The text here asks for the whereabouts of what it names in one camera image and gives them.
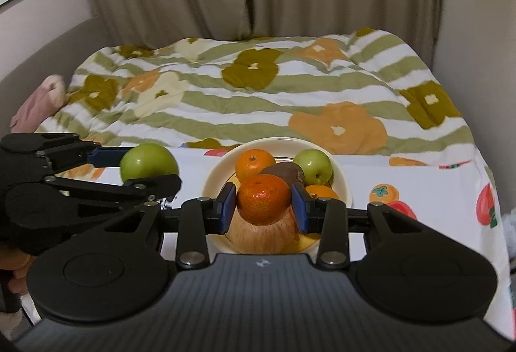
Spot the large orange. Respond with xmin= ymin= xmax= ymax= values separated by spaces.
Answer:
xmin=304 ymin=184 xmax=339 ymax=199

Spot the small green apple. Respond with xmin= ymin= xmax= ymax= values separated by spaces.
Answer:
xmin=119 ymin=143 xmax=179 ymax=182

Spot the red yellow apple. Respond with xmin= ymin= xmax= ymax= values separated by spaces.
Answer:
xmin=226 ymin=207 xmax=299 ymax=254

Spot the large green apple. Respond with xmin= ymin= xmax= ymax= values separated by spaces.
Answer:
xmin=293 ymin=149 xmax=333 ymax=185

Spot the brown kiwi fruit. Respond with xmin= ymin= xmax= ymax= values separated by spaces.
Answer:
xmin=261 ymin=162 xmax=304 ymax=187

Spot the small orange tangerine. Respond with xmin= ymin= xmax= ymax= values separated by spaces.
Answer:
xmin=237 ymin=174 xmax=291 ymax=226

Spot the orange mandarin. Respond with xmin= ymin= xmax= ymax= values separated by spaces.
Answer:
xmin=235 ymin=149 xmax=276 ymax=183

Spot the person's left hand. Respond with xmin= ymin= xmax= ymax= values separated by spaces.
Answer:
xmin=0 ymin=246 xmax=36 ymax=295

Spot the cream duck plate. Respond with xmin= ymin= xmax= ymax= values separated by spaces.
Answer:
xmin=202 ymin=137 xmax=352 ymax=256

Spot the pink plush toy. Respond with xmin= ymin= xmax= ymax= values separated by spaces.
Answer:
xmin=10 ymin=74 xmax=68 ymax=134

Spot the grey headboard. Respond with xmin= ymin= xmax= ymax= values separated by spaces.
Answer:
xmin=1 ymin=18 xmax=113 ymax=135

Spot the white printed tablecloth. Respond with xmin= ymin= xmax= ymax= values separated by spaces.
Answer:
xmin=19 ymin=143 xmax=516 ymax=341

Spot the floral striped quilt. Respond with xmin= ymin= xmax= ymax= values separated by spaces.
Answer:
xmin=39 ymin=28 xmax=476 ymax=165

